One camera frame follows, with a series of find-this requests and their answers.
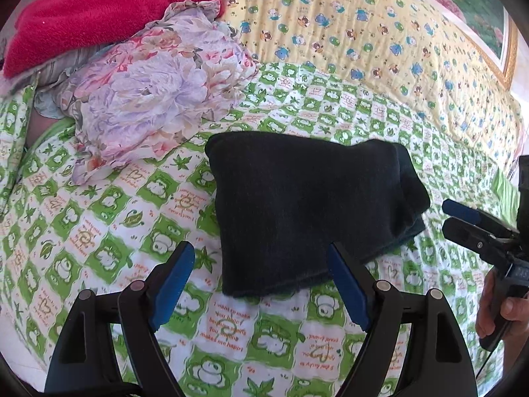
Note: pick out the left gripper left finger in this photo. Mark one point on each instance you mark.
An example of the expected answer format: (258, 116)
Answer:
(84, 361)

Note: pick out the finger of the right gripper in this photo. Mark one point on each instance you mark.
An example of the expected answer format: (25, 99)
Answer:
(471, 237)
(476, 217)

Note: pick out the black pants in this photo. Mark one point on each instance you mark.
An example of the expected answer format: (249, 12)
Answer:
(282, 200)

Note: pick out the plain green sheet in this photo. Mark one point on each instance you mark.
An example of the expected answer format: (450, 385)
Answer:
(508, 196)

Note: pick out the framed landscape painting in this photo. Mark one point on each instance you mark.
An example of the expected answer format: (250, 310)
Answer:
(492, 29)

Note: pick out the yellow cartoon print quilt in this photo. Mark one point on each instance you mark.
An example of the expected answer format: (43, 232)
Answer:
(406, 50)

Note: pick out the floral pink purple cloth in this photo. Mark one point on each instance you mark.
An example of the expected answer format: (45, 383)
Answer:
(144, 96)

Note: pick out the red fleece blanket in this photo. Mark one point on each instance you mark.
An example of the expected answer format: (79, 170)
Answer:
(46, 29)

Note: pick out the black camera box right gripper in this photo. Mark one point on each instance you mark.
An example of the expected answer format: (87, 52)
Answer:
(522, 218)

